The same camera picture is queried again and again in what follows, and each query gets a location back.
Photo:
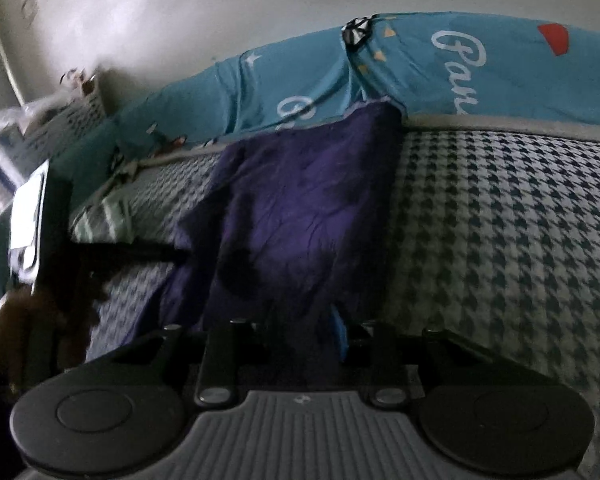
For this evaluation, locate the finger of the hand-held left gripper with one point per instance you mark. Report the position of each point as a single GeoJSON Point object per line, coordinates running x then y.
{"type": "Point", "coordinates": [130, 251]}

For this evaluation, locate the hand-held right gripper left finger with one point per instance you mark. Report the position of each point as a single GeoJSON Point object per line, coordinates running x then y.
{"type": "Point", "coordinates": [220, 360]}

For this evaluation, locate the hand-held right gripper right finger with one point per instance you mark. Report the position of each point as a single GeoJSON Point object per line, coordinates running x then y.
{"type": "Point", "coordinates": [339, 332]}

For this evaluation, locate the purple patterned shirt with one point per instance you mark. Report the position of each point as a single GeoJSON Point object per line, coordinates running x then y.
{"type": "Point", "coordinates": [290, 210]}

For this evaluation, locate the person's left hand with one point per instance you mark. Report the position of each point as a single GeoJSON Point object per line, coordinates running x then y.
{"type": "Point", "coordinates": [10, 325]}

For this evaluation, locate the green striped folded garment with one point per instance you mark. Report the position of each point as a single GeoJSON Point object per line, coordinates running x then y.
{"type": "Point", "coordinates": [100, 220]}

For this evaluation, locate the houndstooth bed mat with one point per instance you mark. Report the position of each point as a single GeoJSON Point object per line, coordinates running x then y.
{"type": "Point", "coordinates": [480, 235]}

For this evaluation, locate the teal printed bed bumper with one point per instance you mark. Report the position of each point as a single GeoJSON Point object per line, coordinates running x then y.
{"type": "Point", "coordinates": [505, 90]}

